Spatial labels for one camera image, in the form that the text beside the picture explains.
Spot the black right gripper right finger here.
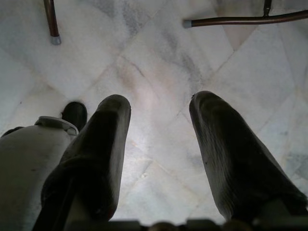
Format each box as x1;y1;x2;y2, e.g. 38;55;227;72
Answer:
189;90;308;222

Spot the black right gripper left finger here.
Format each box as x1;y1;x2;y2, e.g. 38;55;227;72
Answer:
32;94;132;231

